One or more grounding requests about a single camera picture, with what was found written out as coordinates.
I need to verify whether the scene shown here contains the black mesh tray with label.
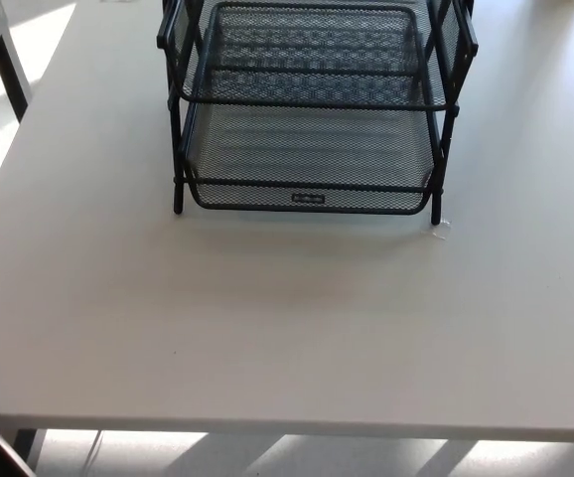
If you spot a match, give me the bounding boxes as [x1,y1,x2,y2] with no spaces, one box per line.
[181,69,442,216]

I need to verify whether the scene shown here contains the clear tape piece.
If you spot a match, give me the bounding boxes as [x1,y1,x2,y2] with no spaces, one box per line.
[421,217,455,243]

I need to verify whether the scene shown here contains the white side table dark legs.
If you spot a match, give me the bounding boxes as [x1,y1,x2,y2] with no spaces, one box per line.
[0,0,34,123]

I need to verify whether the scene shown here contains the dark grey table leg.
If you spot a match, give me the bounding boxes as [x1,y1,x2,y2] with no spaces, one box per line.
[12,428,48,471]

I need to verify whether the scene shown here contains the black wire tray rack frame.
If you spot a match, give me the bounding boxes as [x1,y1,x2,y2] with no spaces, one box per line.
[155,0,481,227]

